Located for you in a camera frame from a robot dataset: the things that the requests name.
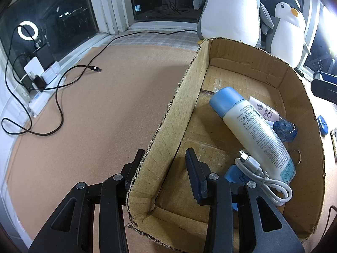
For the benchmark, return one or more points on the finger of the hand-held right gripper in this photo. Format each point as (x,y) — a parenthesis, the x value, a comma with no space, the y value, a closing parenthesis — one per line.
(325,91)

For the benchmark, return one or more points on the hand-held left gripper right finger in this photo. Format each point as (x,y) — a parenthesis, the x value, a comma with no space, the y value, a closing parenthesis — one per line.
(193,179)

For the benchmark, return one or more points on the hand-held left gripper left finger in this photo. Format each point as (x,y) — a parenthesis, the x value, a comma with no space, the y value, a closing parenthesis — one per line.
(131,168)

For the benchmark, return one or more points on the blue plastic phone stand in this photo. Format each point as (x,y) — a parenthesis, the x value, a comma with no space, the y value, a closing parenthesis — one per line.
(234,172)

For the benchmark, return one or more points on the cardboard box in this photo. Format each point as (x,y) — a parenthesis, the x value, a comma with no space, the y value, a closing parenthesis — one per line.
(171,126)

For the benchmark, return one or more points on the pink tube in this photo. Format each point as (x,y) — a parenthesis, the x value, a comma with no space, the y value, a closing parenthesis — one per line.
(266,109)

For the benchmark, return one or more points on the white bottle with blue cap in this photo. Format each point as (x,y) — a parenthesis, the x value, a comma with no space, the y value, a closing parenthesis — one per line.
(252,129)

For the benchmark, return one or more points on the blue round tape measure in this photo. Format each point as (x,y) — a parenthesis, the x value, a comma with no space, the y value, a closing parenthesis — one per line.
(322,125)

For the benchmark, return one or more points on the small penguin plush toy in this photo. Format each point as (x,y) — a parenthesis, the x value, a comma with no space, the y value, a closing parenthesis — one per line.
(285,39)

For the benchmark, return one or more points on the white power strip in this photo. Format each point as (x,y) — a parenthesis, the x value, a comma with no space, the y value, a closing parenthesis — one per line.
(39,102)

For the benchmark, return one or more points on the large penguin plush toy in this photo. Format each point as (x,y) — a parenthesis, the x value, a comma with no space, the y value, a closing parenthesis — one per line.
(231,13)

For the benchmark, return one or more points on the black plug adapter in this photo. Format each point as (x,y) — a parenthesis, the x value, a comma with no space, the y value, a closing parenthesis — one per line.
(39,82)

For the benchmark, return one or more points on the checked cloth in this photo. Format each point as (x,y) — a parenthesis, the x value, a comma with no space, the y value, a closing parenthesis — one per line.
(158,40)

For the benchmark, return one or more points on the white square charger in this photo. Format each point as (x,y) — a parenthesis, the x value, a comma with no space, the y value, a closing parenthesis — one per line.
(34,67)

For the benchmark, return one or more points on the black power brick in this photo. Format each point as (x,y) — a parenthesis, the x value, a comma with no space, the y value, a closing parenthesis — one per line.
(44,55)

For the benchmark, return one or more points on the white window frame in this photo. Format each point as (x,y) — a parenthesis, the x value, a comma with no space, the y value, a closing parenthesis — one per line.
(110,5)

